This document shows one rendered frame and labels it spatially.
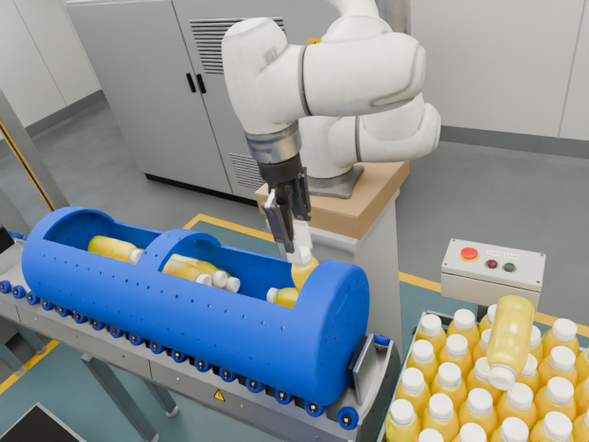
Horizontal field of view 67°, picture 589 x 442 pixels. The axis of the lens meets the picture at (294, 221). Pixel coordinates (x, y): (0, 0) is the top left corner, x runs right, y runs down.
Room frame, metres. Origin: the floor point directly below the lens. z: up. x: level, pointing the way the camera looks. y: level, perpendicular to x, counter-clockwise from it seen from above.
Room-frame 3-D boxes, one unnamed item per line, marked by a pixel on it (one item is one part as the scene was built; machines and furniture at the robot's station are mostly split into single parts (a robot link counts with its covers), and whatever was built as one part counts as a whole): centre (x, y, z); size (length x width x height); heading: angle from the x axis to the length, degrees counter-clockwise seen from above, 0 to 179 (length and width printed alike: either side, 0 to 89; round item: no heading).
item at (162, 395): (1.22, 0.75, 0.31); 0.06 x 0.06 x 0.63; 55
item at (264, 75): (0.68, -0.01, 1.61); 0.13 x 0.11 x 0.16; 69
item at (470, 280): (0.68, -0.41, 1.05); 0.20 x 0.10 x 0.10; 55
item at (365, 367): (0.56, -0.07, 0.99); 0.10 x 0.02 x 0.12; 145
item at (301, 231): (0.70, -0.01, 1.27); 0.03 x 0.01 x 0.07; 55
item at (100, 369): (1.11, 0.83, 0.31); 0.06 x 0.06 x 0.63; 55
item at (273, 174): (0.68, 0.00, 1.43); 0.08 x 0.07 x 0.09; 145
